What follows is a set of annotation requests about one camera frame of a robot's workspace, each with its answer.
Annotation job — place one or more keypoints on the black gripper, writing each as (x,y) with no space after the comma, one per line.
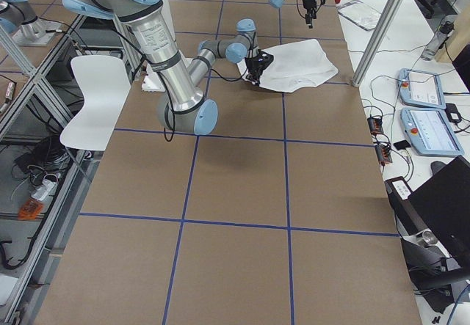
(253,67)
(308,4)

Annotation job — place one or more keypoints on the white long-sleeve printed shirt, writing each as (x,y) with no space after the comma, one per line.
(297,65)

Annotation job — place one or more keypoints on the silver-edged plastic document bag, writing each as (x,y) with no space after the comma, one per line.
(361,14)

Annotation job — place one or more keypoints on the white central mounting column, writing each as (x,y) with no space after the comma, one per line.
(158,41)

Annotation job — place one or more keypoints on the upper black orange connector box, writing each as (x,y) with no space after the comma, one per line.
(375,125)

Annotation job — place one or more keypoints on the black orange connector box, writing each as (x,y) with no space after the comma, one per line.
(375,125)
(383,153)

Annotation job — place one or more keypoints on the upper blue teach pendant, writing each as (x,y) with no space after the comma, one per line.
(420,88)

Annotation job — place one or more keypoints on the blue teach pendant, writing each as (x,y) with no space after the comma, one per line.
(429,132)
(420,88)

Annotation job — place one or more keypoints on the white plastic chair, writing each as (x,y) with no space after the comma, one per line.
(105,86)

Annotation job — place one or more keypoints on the lower black orange connector box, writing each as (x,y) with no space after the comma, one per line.
(383,153)

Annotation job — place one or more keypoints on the lower blue teach pendant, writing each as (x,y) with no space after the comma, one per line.
(429,132)

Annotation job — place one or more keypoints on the black box with white label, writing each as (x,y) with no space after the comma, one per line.
(398,191)

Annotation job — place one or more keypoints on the black laptop computer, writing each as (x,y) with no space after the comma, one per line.
(443,204)

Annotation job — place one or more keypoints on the white power strip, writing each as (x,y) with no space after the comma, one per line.
(43,190)

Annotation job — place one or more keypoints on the orange device under table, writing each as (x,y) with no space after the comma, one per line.
(30,210)

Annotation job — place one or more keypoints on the aluminium frame post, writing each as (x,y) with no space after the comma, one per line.
(387,16)

